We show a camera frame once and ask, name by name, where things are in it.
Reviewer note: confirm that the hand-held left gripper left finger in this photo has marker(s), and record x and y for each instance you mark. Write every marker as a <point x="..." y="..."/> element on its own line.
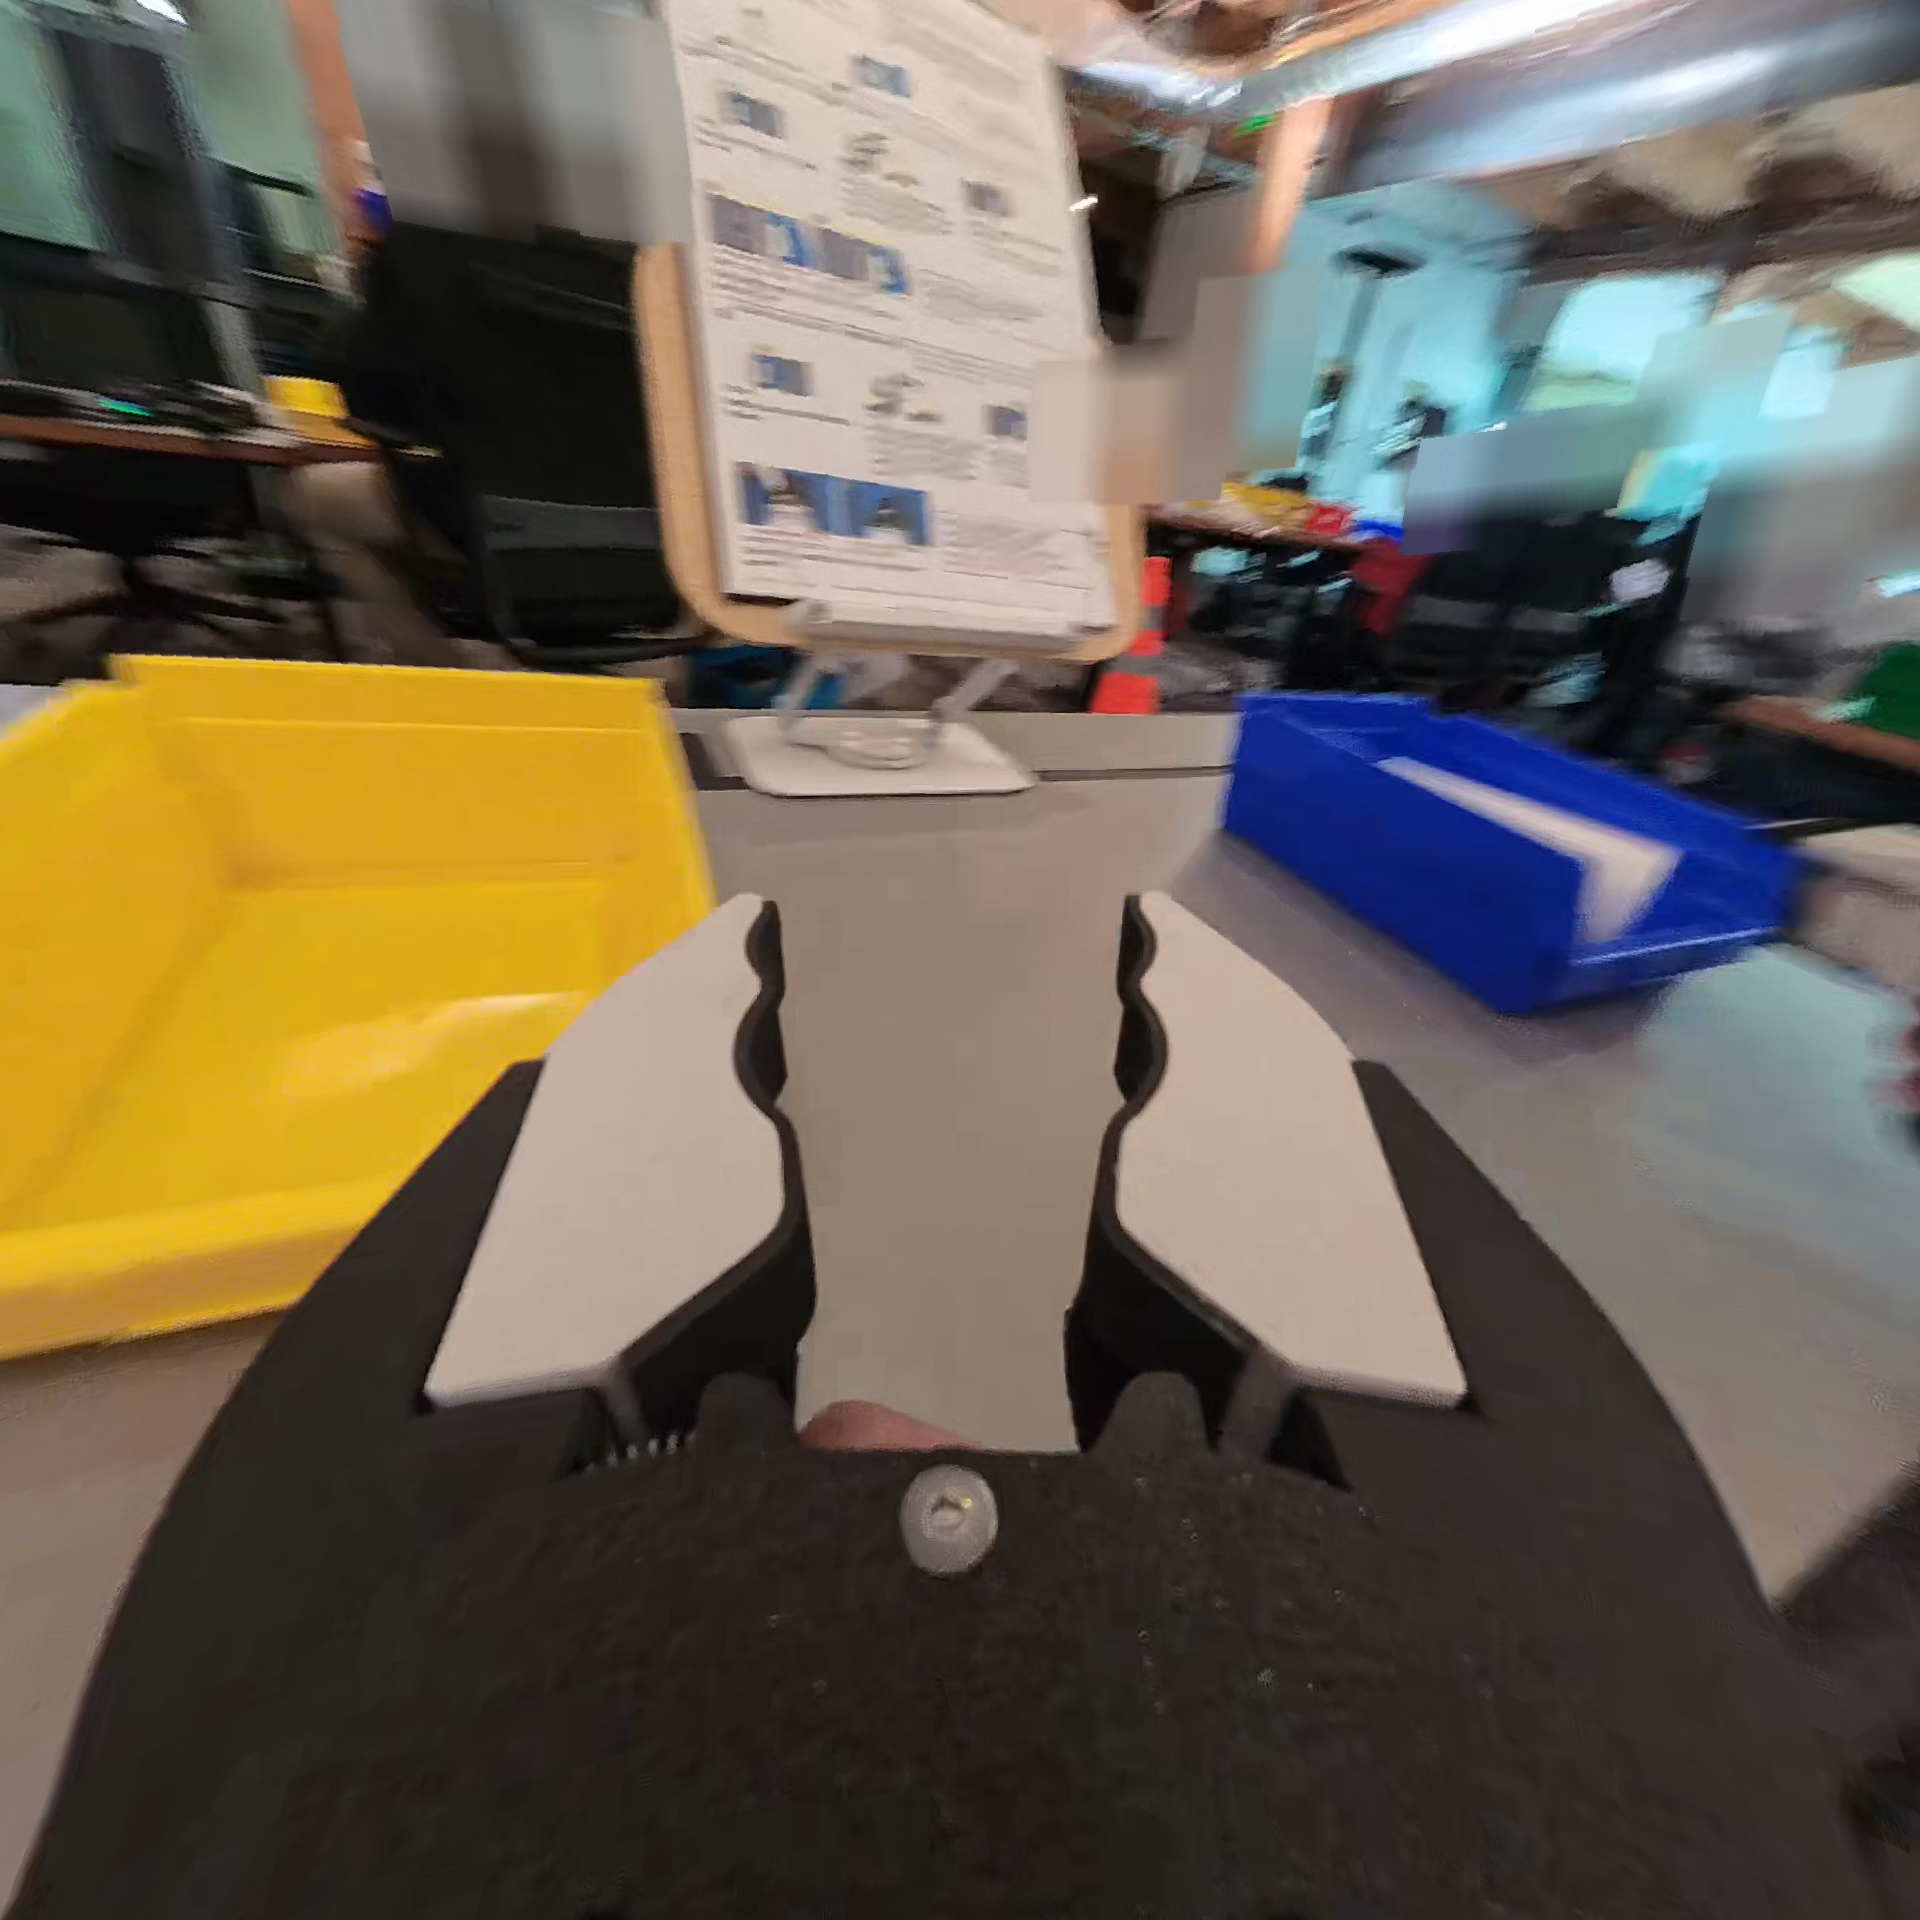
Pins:
<point x="629" y="1200"/>

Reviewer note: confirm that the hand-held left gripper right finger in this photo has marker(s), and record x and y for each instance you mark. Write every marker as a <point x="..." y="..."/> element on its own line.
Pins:
<point x="1276" y="1200"/>

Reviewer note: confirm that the yellow plastic bin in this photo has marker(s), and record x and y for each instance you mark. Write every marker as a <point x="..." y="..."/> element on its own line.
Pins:
<point x="375" y="974"/>

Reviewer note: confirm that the blue plastic bin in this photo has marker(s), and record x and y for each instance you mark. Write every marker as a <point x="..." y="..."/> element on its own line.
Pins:
<point x="1350" y="840"/>

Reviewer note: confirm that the white plastic bottle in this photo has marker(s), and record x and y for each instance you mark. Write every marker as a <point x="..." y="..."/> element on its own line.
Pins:
<point x="1621" y="885"/>

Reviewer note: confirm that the orange traffic cone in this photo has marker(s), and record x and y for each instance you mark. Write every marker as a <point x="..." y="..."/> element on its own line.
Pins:
<point x="1132" y="675"/>

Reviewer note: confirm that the wooden table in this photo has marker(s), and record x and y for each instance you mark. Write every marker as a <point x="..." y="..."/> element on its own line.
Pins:
<point x="1201" y="524"/>
<point x="149" y="436"/>
<point x="1787" y="723"/>

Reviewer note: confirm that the wooden instruction board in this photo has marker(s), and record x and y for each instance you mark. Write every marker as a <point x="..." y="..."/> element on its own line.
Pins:
<point x="668" y="451"/>

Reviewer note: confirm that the green plastic bin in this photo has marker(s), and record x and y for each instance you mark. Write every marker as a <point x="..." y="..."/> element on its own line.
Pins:
<point x="1892" y="705"/>

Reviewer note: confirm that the black office chair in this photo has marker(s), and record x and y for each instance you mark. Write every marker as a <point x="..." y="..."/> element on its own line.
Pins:
<point x="511" y="390"/>

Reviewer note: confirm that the small yellow bin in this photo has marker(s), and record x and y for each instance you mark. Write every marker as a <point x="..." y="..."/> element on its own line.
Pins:
<point x="307" y="398"/>

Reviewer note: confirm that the instruction board on stand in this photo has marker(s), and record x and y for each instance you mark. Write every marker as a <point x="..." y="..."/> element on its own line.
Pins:
<point x="931" y="301"/>

